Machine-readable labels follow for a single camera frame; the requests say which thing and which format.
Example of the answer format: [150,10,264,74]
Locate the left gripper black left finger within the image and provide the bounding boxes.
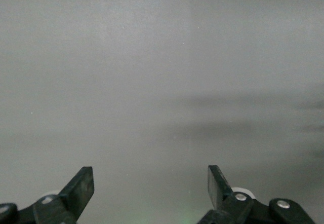
[0,166,95,224]

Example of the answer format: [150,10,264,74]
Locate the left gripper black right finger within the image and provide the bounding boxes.
[195,165,317,224]

